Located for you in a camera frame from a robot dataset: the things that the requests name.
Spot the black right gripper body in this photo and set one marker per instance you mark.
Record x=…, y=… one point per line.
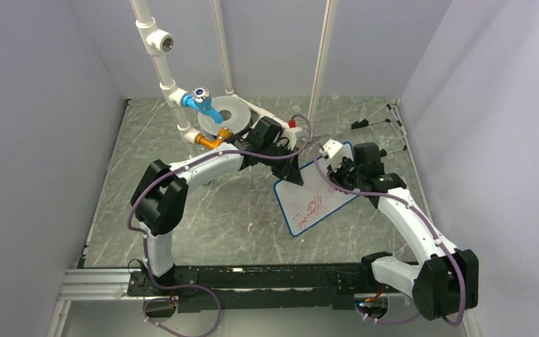
x=349, y=165

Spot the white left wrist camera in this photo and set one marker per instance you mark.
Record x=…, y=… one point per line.
x=293, y=132

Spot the white PVC pipe frame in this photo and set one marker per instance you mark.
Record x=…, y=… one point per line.
x=159, y=43

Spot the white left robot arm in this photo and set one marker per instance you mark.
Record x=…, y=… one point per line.
x=158, y=203

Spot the blue framed whiteboard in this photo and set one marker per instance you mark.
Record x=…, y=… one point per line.
x=303, y=206

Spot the clear round plate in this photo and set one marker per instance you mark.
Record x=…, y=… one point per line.
x=235, y=113

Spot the blue faucet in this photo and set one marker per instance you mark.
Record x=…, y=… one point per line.
x=200, y=100

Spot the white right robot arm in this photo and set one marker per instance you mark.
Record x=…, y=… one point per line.
x=443, y=283

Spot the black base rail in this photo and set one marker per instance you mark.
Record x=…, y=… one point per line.
x=334, y=285

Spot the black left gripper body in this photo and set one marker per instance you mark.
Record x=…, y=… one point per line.
x=277, y=165

